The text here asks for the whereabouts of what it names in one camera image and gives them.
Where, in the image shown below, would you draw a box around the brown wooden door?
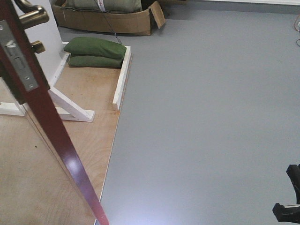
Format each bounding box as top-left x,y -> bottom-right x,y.
0,0 -> 109,225

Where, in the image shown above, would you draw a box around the silver door latch plate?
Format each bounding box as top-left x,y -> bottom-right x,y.
0,20 -> 38,92

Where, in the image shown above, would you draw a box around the black robot leg part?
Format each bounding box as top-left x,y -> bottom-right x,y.
272,165 -> 300,224

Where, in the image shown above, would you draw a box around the white far edge batten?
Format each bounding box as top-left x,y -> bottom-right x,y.
112,46 -> 131,111

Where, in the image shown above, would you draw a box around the white far triangular brace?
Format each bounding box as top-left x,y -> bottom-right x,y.
0,42 -> 95,122

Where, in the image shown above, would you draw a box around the lower green sandbag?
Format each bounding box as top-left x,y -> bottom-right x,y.
68,55 -> 123,68

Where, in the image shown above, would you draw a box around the green sandbag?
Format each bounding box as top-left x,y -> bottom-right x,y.
64,37 -> 127,59
68,55 -> 123,68

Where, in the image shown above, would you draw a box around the brown cardboard box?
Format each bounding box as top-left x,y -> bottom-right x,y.
52,0 -> 165,36

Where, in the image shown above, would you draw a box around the upper green sandbag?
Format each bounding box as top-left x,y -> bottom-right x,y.
64,37 -> 127,59

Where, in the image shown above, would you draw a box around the grey-green sacks in box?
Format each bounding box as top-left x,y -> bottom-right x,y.
66,0 -> 143,13

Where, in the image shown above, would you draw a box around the brass thumb turn knob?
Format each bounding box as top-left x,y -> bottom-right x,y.
30,40 -> 45,54

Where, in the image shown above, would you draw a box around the white door frame panel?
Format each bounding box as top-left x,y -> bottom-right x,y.
25,0 -> 64,86

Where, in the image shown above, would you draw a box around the brass door handle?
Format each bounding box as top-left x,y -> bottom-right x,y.
15,0 -> 49,30

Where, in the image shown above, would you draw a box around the orange wires on floor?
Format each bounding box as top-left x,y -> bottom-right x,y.
292,14 -> 300,47

